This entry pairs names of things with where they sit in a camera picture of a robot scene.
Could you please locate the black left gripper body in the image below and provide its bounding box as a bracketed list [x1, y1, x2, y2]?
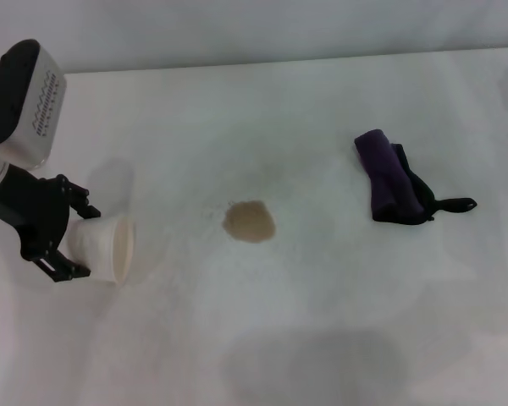
[0, 164, 71, 260]

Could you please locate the white paper cup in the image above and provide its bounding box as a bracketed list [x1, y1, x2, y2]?
[65, 215, 135, 285]

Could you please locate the purple rag with black trim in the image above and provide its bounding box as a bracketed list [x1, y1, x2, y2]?
[354, 129, 478, 225]

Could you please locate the brown water stain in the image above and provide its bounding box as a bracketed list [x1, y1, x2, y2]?
[222, 199, 277, 245]

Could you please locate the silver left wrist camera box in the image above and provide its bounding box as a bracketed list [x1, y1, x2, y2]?
[0, 38, 71, 171]

